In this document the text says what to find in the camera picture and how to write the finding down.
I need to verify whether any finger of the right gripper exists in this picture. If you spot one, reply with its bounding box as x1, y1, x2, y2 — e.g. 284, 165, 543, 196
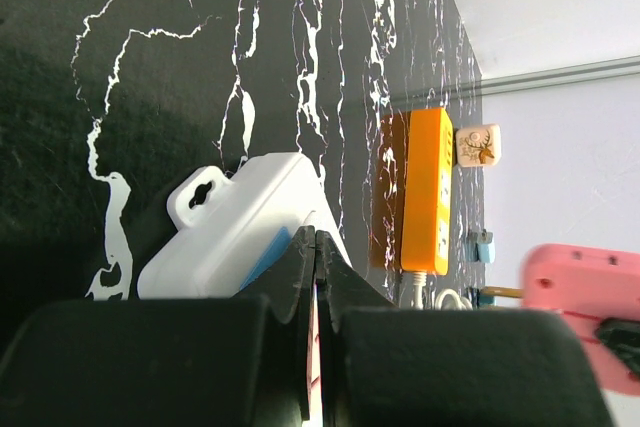
595, 319, 639, 378

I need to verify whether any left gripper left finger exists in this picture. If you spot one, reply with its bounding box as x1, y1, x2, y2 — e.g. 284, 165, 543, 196
1, 226, 316, 426

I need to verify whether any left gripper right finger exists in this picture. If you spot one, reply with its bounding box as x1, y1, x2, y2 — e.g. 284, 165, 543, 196
315, 232, 613, 426

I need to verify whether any pink plug adapter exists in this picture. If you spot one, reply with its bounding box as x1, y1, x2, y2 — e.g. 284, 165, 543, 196
522, 244, 639, 397

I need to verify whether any white multicolour power strip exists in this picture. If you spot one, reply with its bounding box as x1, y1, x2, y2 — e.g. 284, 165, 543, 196
137, 152, 347, 299

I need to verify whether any light blue usb charger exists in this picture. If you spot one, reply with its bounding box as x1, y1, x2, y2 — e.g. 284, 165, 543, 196
469, 229, 496, 264

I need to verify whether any teal usb charger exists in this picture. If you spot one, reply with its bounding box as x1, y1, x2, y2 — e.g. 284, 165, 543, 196
468, 287, 496, 309

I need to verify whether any beige cube socket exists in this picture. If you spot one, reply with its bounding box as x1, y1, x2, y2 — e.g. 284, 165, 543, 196
455, 123, 502, 168

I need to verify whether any orange power strip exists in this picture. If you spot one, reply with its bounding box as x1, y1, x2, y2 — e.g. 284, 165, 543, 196
401, 107, 453, 276

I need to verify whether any white coiled power cable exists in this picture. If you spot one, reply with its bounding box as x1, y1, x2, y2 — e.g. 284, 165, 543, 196
412, 271, 474, 311

